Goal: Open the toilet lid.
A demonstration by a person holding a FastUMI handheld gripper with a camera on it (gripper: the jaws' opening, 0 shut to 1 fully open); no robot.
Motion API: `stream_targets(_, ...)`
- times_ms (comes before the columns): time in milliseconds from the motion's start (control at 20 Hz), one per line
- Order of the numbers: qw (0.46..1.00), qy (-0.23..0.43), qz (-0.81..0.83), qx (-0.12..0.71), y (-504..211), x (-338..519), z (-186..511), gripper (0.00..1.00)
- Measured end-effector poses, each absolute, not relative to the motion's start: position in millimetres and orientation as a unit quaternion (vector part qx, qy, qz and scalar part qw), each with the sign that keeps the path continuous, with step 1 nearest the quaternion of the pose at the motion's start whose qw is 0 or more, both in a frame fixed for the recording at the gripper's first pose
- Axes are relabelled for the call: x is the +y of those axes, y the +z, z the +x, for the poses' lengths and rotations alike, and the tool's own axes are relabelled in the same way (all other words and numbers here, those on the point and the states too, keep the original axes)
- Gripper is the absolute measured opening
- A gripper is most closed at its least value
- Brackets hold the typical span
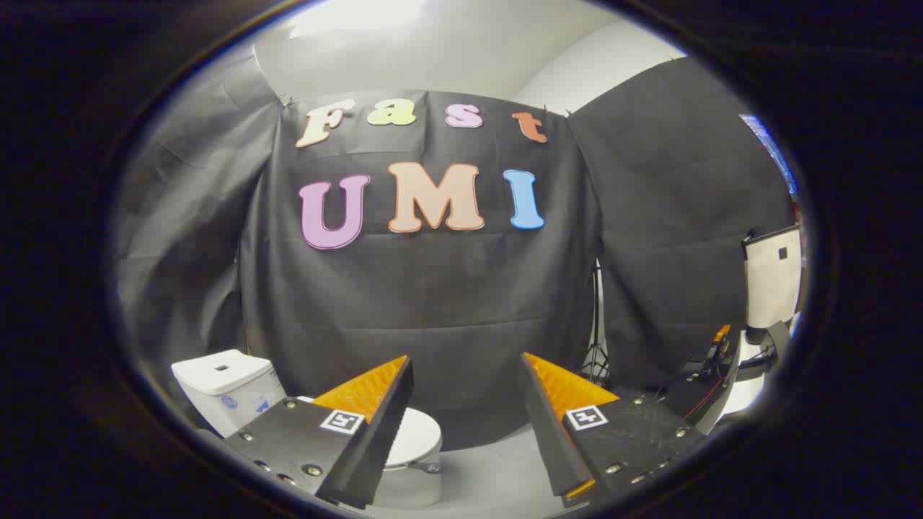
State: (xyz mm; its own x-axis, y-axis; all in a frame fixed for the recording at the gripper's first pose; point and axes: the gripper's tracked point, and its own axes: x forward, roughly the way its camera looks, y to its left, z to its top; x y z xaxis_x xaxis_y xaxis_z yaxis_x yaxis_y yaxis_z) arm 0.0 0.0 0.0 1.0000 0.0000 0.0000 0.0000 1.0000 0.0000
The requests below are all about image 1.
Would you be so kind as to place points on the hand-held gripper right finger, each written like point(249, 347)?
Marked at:
point(555, 447)

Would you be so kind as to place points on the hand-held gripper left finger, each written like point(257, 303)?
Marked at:
point(375, 440)

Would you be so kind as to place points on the white toilet lid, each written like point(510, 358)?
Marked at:
point(417, 436)

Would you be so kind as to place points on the white toilet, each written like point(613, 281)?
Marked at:
point(220, 389)

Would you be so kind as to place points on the black tripod stand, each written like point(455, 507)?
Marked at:
point(596, 339)

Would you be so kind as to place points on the black side table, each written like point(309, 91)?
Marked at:
point(696, 400)

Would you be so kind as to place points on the black backdrop cloth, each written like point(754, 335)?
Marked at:
point(447, 303)

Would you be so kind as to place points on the orange and black device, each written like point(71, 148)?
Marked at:
point(717, 344)

